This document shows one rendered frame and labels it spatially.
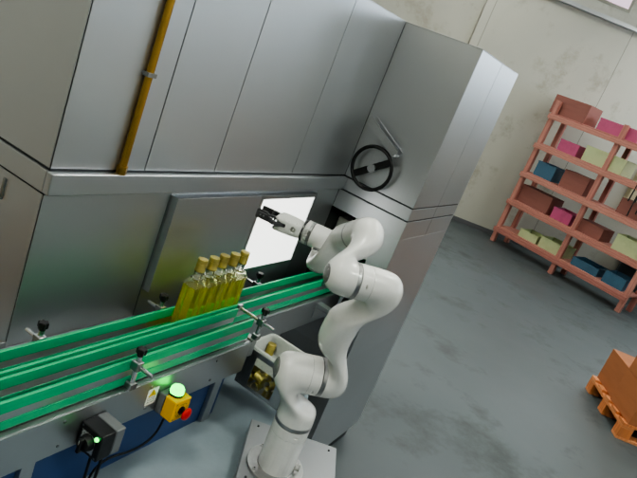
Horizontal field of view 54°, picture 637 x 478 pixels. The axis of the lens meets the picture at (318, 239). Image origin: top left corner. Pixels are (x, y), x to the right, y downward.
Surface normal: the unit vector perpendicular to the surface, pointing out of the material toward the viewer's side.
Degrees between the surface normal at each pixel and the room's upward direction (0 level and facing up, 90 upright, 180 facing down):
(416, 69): 90
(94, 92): 90
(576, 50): 90
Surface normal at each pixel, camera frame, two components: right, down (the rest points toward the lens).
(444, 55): -0.48, 0.08
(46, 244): 0.80, 0.44
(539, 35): -0.05, 0.29
